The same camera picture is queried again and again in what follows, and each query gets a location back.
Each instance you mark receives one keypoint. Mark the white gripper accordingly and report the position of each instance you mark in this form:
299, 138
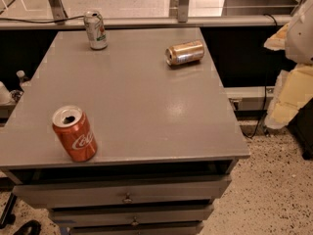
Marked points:
301, 36

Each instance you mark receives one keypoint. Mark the orange soda can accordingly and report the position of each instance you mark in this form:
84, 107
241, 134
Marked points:
184, 53

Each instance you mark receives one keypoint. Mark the white green soda can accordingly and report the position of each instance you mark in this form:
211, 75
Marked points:
95, 30

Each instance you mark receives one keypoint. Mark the red coke can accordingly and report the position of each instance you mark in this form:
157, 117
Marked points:
73, 129

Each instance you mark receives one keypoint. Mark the grey drawer cabinet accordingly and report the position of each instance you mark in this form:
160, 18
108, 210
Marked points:
168, 137

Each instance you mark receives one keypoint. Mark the top drawer knob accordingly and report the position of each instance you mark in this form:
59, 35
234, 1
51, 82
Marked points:
127, 199

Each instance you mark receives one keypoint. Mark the drawer knob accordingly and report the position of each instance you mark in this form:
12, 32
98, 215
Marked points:
134, 221
127, 199

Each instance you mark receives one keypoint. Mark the black object on floor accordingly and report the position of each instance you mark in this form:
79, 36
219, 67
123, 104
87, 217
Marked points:
32, 227

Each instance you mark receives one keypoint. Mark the metal rail frame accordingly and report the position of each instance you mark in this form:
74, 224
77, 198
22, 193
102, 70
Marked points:
68, 14

